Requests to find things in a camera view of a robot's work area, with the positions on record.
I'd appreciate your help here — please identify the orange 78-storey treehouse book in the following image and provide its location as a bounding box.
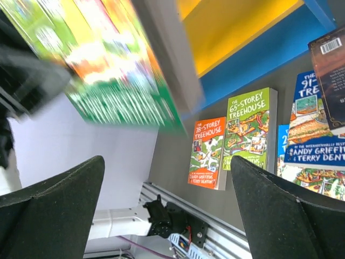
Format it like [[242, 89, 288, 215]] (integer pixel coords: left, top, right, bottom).
[[188, 117, 227, 190]]

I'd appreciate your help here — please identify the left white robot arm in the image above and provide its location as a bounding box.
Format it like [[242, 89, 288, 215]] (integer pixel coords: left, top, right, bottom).
[[1, 69, 207, 244]]

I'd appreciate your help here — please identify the green 104-storey treehouse book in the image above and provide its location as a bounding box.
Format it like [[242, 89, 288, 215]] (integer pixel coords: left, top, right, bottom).
[[0, 0, 204, 135]]

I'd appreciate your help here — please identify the colourful wooden bookshelf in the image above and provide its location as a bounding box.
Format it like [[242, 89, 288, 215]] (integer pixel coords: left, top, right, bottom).
[[175, 0, 337, 111]]

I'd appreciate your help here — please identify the perforated cable tray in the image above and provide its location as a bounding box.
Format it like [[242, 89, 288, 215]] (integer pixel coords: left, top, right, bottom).
[[168, 234, 213, 259]]

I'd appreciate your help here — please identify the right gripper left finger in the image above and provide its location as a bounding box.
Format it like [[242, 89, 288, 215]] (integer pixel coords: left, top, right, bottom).
[[1, 155, 105, 258]]

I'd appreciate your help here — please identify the light blue 26-storey book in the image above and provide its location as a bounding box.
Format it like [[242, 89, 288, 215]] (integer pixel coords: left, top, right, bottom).
[[277, 125, 344, 201]]

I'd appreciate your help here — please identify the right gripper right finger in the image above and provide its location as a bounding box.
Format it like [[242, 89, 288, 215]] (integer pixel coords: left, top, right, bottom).
[[231, 155, 344, 258]]

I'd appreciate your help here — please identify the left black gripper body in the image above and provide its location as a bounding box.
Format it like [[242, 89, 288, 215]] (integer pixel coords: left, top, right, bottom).
[[1, 12, 73, 169]]

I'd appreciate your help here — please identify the dark two cities book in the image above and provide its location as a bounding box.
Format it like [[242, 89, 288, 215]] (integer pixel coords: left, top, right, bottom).
[[308, 26, 344, 136]]

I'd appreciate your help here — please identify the dark blue 91-storey book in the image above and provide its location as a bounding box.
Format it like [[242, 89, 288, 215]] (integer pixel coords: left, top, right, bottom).
[[284, 70, 344, 171]]

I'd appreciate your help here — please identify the lime 65-storey treehouse book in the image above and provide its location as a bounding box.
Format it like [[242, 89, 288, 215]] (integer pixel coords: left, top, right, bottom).
[[222, 87, 278, 173]]

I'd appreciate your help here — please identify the aluminium mounting rail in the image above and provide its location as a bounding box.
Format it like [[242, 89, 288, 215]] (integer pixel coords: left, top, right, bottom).
[[140, 183, 252, 258]]

